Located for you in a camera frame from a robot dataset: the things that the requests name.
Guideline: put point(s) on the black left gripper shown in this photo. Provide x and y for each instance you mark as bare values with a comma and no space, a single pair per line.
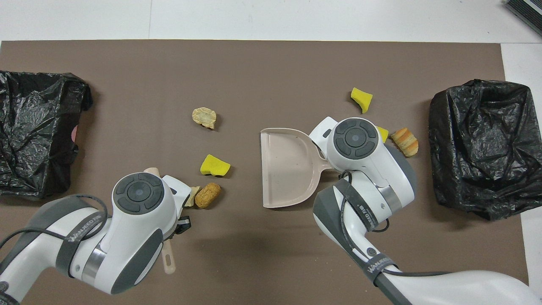
182,225

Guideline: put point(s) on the pale cut bread chunk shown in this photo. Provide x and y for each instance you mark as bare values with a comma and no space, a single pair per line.
192,197

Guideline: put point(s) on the beige hand brush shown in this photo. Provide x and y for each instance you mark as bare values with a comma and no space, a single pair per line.
169,262

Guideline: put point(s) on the brown bread roll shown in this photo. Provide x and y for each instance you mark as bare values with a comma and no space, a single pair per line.
207,195

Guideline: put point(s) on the green and yellow sponge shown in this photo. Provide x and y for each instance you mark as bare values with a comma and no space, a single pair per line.
214,166

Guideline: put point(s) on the pale crusty bread chunk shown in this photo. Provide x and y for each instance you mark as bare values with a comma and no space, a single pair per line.
204,116

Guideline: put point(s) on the beige plastic dustpan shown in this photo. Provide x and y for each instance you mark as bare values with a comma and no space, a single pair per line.
288,169

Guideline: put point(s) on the small yellow sponge piece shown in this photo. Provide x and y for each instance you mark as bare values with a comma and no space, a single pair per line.
361,98

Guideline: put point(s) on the notched yellow sponge piece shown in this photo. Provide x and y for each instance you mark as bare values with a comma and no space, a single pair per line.
383,133

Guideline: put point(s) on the striped croissant bread piece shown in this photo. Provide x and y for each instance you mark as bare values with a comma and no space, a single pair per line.
405,142

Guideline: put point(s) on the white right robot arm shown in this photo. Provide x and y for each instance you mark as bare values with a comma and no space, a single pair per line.
372,169

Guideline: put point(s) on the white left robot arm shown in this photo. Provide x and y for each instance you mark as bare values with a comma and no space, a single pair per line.
127,237

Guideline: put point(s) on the black bag lined bin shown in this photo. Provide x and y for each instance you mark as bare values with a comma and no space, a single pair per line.
34,135
478,161

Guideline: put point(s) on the brown table mat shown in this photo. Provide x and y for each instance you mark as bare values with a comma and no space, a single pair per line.
254,76

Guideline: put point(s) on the dark ribbed box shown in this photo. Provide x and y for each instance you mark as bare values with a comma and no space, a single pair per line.
529,10

